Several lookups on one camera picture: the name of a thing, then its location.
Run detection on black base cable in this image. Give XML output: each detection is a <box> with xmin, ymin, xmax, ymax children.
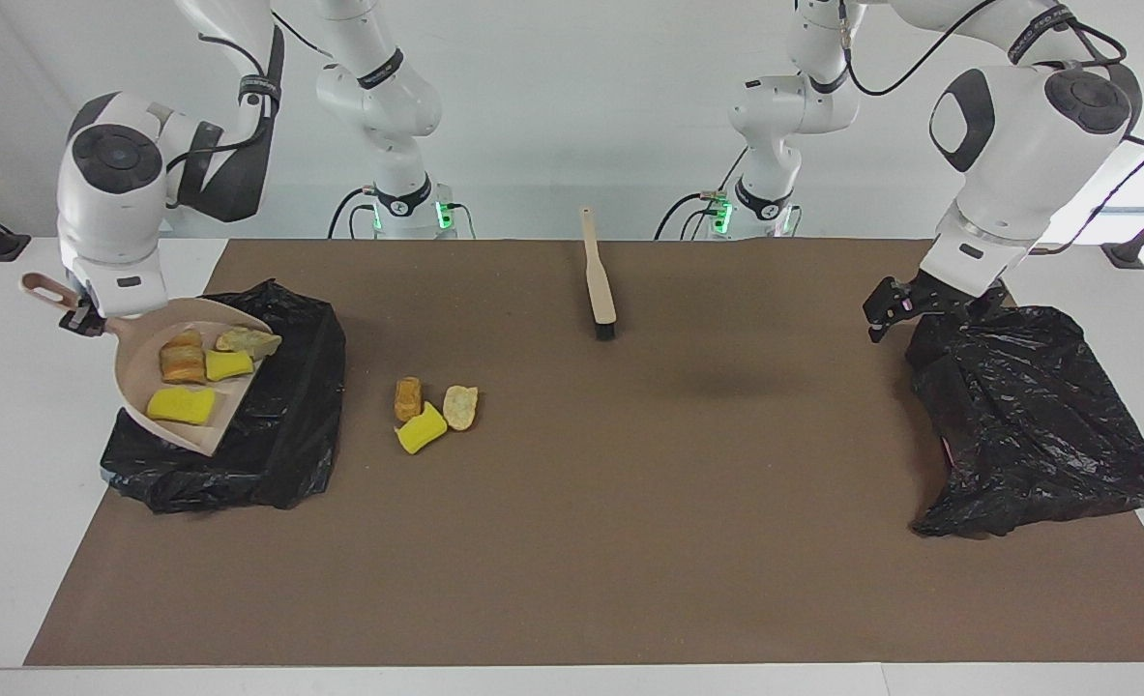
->
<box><xmin>328</xmin><ymin>187</ymin><xmax>379</xmax><ymax>240</ymax></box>
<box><xmin>654</xmin><ymin>150</ymin><xmax>748</xmax><ymax>241</ymax></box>

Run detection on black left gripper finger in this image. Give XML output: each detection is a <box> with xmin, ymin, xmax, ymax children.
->
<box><xmin>864</xmin><ymin>277</ymin><xmax>922</xmax><ymax>345</ymax></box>

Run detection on notched yellow sponge piece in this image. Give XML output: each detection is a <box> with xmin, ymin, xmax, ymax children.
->
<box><xmin>146</xmin><ymin>388</ymin><xmax>217</xmax><ymax>426</ymax></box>

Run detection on boxy black bag lined bin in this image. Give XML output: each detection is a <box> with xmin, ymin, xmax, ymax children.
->
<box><xmin>100</xmin><ymin>279</ymin><xmax>347</xmax><ymax>514</ymax></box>

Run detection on orange crust bread chunk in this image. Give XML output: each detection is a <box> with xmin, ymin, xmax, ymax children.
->
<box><xmin>159</xmin><ymin>330</ymin><xmax>207</xmax><ymax>385</ymax></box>

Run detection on beige plastic dustpan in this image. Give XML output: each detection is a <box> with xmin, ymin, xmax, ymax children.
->
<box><xmin>20</xmin><ymin>273</ymin><xmax>273</xmax><ymax>457</ymax></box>

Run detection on black right base cable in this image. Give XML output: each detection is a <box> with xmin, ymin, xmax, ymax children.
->
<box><xmin>328</xmin><ymin>187</ymin><xmax>379</xmax><ymax>240</ymax></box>

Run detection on brown table mat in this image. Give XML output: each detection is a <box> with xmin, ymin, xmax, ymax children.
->
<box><xmin>23</xmin><ymin>239</ymin><xmax>1144</xmax><ymax>666</ymax></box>

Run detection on beige hand brush black bristles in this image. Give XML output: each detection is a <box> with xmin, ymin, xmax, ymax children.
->
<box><xmin>581</xmin><ymin>208</ymin><xmax>620</xmax><ymax>341</ymax></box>

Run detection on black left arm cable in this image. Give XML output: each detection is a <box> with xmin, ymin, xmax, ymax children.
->
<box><xmin>842</xmin><ymin>0</ymin><xmax>1144</xmax><ymax>257</ymax></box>

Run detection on crumpled black bag lined bin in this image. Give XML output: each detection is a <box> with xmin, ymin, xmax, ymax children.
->
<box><xmin>905</xmin><ymin>304</ymin><xmax>1144</xmax><ymax>538</ymax></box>

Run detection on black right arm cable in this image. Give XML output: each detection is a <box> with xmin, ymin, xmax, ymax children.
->
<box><xmin>165</xmin><ymin>0</ymin><xmax>333</xmax><ymax>185</ymax></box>

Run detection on pale bread chunk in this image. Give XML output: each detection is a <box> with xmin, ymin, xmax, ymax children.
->
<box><xmin>443</xmin><ymin>385</ymin><xmax>480</xmax><ymax>432</ymax></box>
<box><xmin>216</xmin><ymin>327</ymin><xmax>282</xmax><ymax>361</ymax></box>

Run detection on black left base cable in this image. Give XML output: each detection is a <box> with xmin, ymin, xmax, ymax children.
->
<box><xmin>654</xmin><ymin>150</ymin><xmax>748</xmax><ymax>241</ymax></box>

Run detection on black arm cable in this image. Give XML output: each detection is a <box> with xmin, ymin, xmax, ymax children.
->
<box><xmin>842</xmin><ymin>0</ymin><xmax>1144</xmax><ymax>257</ymax></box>
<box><xmin>165</xmin><ymin>0</ymin><xmax>333</xmax><ymax>185</ymax></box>

